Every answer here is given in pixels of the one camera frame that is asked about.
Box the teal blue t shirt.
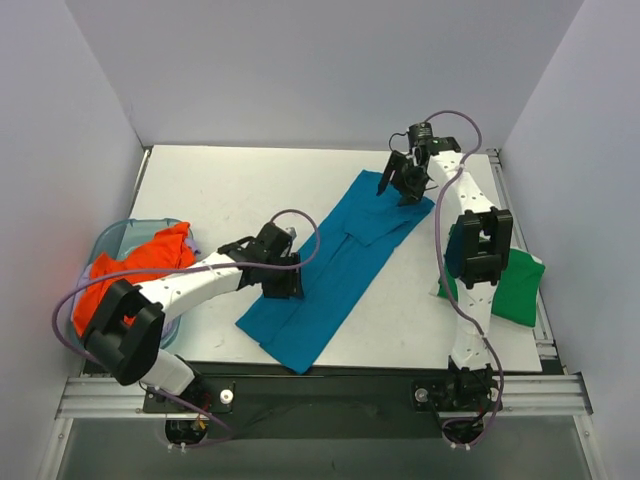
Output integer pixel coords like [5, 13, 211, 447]
[236, 170, 435, 374]

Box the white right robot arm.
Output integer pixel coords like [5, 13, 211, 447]
[377, 121, 513, 409]

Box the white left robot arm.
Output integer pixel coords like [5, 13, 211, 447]
[81, 222, 303, 412]

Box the orange t shirt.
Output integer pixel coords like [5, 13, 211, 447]
[72, 222, 197, 336]

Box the lavender t shirt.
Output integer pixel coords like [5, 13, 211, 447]
[70, 223, 200, 338]

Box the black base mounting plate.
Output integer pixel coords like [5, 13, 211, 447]
[143, 362, 502, 445]

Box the green folded t shirt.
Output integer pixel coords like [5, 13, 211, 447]
[436, 221, 545, 332]

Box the clear blue plastic bin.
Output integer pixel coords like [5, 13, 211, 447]
[66, 218, 201, 348]

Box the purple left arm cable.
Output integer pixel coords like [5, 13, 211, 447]
[52, 208, 322, 449]

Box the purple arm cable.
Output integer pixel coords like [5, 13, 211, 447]
[424, 109, 504, 447]
[52, 208, 322, 449]

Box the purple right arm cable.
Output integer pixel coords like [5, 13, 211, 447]
[424, 109, 504, 447]

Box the aluminium frame rail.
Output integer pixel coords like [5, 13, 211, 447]
[75, 145, 585, 437]

